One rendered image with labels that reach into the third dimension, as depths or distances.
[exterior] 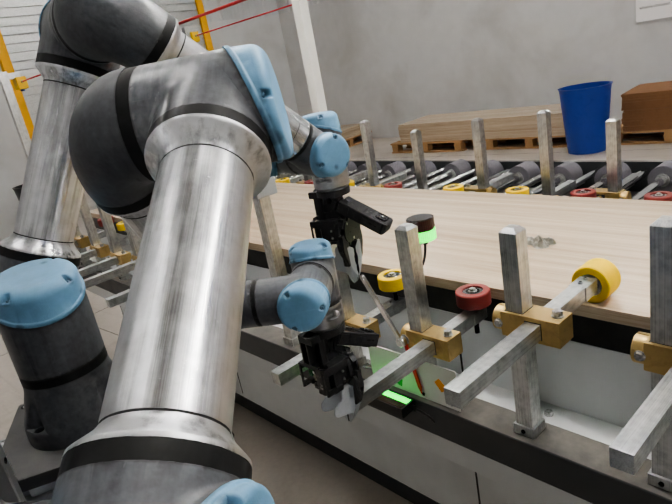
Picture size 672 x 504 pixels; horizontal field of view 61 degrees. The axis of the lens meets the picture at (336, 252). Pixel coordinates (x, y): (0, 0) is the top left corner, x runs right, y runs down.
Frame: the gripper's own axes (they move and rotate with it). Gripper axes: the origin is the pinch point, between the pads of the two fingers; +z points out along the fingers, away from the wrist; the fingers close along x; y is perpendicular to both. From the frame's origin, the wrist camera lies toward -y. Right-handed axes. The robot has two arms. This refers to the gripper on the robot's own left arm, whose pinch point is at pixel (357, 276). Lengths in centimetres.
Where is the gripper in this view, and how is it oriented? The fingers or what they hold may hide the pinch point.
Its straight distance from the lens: 124.6
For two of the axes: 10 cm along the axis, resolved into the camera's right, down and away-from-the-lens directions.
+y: -8.8, 0.0, 4.8
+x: -4.5, 3.6, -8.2
